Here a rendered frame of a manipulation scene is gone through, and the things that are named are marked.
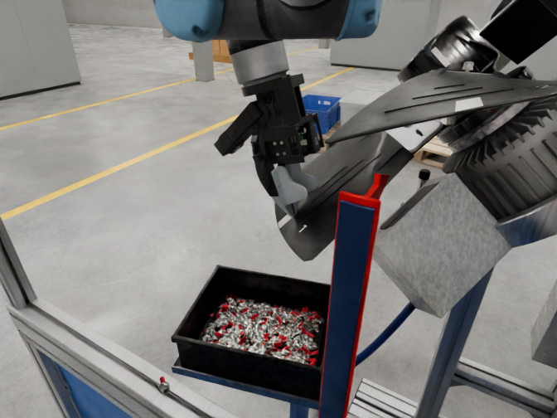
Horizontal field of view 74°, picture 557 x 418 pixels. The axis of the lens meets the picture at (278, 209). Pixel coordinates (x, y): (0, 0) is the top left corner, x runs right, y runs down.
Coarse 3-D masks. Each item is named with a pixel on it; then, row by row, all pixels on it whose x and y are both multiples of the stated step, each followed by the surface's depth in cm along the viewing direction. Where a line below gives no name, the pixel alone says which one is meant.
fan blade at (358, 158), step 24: (336, 144) 63; (360, 144) 59; (384, 144) 57; (312, 168) 64; (336, 168) 59; (360, 168) 57; (384, 168) 55; (312, 192) 60; (336, 192) 57; (360, 192) 55; (312, 216) 57; (336, 216) 55; (288, 240) 57; (312, 240) 54
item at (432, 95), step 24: (432, 72) 45; (456, 72) 44; (384, 96) 38; (408, 96) 34; (432, 96) 32; (456, 96) 29; (480, 96) 28; (504, 96) 26; (528, 96) 24; (552, 96) 23; (360, 120) 33; (384, 120) 30; (408, 120) 28
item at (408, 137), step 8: (432, 120) 54; (440, 120) 54; (400, 128) 57; (408, 128) 56; (416, 128) 55; (424, 128) 55; (432, 128) 54; (440, 128) 53; (392, 136) 57; (400, 136) 56; (408, 136) 56; (416, 136) 55; (424, 136) 54; (432, 136) 54; (408, 144) 55; (416, 144) 54
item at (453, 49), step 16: (464, 16) 51; (448, 32) 49; (464, 32) 49; (432, 48) 50; (448, 48) 49; (464, 48) 49; (480, 48) 49; (416, 64) 52; (432, 64) 51; (480, 64) 49; (480, 112) 49; (448, 128) 53; (464, 128) 51
